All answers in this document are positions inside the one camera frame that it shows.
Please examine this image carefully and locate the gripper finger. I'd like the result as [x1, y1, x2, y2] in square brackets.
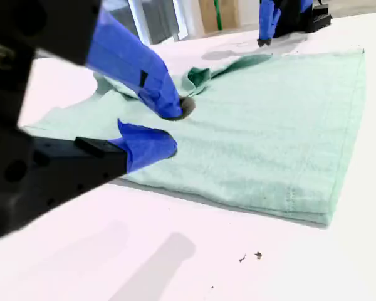
[34, 118, 179, 201]
[86, 4, 197, 122]
[270, 0, 283, 33]
[256, 0, 274, 48]

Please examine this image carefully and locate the pale green T-shirt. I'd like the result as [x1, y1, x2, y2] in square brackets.
[21, 46, 367, 229]

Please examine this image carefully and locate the green pole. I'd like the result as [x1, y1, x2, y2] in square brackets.
[213, 0, 224, 31]

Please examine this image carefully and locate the brown cardboard box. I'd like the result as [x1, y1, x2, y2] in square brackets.
[197, 0, 240, 34]

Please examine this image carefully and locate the white frame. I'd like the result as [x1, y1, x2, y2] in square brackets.
[127, 0, 190, 46]

